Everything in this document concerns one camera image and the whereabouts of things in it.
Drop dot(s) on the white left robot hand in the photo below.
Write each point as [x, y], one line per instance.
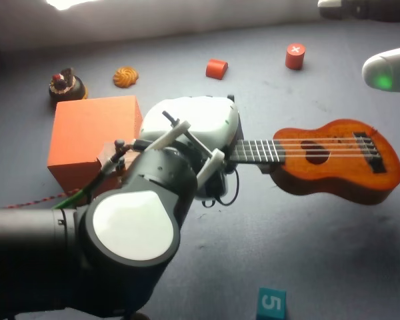
[193, 113]

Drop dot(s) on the small brown ukulele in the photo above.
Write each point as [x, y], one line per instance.
[336, 166]

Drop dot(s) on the red half-cylinder block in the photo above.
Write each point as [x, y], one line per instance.
[216, 69]

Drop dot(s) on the toy swirl cookie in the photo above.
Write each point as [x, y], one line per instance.
[125, 77]

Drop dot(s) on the large orange box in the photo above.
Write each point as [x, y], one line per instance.
[86, 133]

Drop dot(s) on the red cylinder with white cross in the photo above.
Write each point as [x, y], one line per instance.
[295, 58]

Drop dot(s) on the toy chocolate cake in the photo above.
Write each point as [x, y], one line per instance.
[66, 86]

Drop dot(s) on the grey table cloth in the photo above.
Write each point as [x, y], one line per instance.
[270, 250]

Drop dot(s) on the teal block with number five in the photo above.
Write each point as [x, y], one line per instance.
[271, 303]

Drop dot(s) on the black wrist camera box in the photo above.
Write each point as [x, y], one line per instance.
[215, 183]

